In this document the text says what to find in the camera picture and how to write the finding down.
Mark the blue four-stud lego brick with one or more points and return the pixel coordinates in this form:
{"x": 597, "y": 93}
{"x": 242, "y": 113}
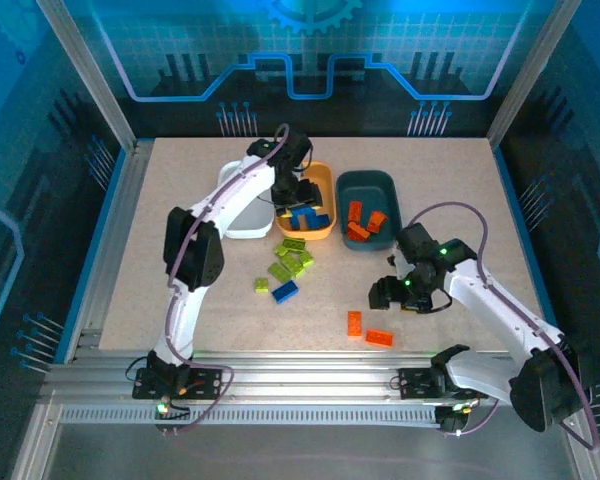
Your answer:
{"x": 323, "y": 221}

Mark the green small lego brick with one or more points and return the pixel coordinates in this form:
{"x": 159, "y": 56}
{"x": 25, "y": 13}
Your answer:
{"x": 281, "y": 251}

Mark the orange short lego brick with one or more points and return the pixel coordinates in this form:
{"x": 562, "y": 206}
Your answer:
{"x": 377, "y": 222}

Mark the orange long lego brick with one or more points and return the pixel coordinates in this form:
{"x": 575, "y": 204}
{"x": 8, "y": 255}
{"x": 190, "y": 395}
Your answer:
{"x": 358, "y": 232}
{"x": 379, "y": 338}
{"x": 355, "y": 323}
{"x": 355, "y": 210}

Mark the green four-stud lego brick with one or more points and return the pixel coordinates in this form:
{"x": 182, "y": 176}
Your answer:
{"x": 306, "y": 258}
{"x": 261, "y": 285}

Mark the green eight-stud lego brick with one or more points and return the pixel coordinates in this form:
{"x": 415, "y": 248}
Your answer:
{"x": 294, "y": 244}
{"x": 292, "y": 265}
{"x": 279, "y": 271}

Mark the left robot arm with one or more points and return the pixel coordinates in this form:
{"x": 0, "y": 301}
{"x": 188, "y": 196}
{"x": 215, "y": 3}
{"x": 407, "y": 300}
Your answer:
{"x": 235, "y": 195}

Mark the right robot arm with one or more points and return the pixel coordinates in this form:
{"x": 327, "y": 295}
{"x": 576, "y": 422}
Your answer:
{"x": 480, "y": 295}

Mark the white plastic container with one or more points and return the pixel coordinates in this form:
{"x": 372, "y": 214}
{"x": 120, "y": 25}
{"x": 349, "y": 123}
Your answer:
{"x": 252, "y": 224}

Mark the yellow plastic container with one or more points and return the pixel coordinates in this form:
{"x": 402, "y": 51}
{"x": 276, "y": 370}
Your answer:
{"x": 326, "y": 176}

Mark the teal plastic container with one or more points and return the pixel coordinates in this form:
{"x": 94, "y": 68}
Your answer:
{"x": 365, "y": 190}

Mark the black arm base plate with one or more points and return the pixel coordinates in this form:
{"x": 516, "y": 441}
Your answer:
{"x": 415, "y": 384}
{"x": 205, "y": 385}

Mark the aluminium frame rail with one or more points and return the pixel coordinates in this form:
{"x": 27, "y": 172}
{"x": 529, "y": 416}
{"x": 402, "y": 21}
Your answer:
{"x": 305, "y": 372}

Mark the aluminium side rail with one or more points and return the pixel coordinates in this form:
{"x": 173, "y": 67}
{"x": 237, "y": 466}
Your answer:
{"x": 115, "y": 240}

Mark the aluminium corner post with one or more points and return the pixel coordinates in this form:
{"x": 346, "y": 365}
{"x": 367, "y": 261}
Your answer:
{"x": 530, "y": 75}
{"x": 90, "y": 75}

